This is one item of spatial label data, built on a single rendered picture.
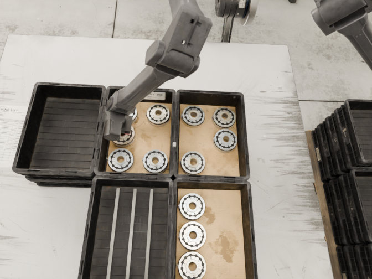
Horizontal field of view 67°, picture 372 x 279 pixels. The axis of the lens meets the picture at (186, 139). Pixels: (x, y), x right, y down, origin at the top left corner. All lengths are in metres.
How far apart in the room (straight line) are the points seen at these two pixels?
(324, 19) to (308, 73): 2.07
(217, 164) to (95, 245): 0.58
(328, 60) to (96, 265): 2.53
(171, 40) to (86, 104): 0.82
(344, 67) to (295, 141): 1.57
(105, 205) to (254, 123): 0.83
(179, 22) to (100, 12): 2.37
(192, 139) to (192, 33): 0.69
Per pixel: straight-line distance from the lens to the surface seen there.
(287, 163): 1.47
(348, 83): 2.90
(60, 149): 1.31
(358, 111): 2.09
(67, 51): 1.75
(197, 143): 1.25
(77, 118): 1.35
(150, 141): 1.24
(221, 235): 1.17
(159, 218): 1.16
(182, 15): 0.62
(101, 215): 1.19
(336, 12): 0.71
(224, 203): 1.19
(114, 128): 0.98
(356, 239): 1.92
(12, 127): 1.59
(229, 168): 1.23
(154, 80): 0.72
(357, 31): 0.76
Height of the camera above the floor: 1.97
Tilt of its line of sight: 66 degrees down
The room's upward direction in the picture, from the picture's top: 10 degrees clockwise
